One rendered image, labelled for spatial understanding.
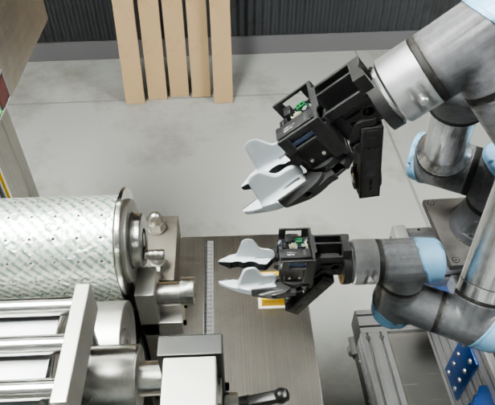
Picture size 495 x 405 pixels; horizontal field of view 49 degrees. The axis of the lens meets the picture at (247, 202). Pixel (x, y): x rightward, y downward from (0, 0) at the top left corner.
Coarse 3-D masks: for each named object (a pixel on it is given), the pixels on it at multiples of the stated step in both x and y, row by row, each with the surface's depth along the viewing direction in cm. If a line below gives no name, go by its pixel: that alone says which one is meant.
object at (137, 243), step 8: (136, 216) 73; (144, 216) 76; (136, 224) 72; (144, 224) 75; (128, 232) 71; (136, 232) 71; (144, 232) 76; (128, 240) 71; (136, 240) 71; (144, 240) 75; (136, 248) 71; (144, 248) 76; (136, 256) 72; (136, 264) 73; (144, 264) 74
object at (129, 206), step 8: (128, 200) 73; (128, 208) 72; (136, 208) 78; (128, 216) 71; (128, 224) 71; (128, 248) 71; (128, 256) 71; (128, 264) 70; (128, 272) 71; (136, 272) 76; (128, 280) 72
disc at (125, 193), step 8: (120, 192) 71; (128, 192) 75; (120, 200) 70; (120, 208) 69; (120, 216) 69; (120, 224) 69; (120, 232) 69; (120, 240) 68; (120, 248) 68; (120, 256) 68; (120, 264) 68; (120, 272) 68; (120, 280) 69; (128, 288) 73
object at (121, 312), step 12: (108, 312) 68; (120, 312) 68; (132, 312) 75; (96, 324) 67; (108, 324) 67; (120, 324) 67; (132, 324) 76; (96, 336) 66; (108, 336) 66; (120, 336) 66; (132, 336) 76
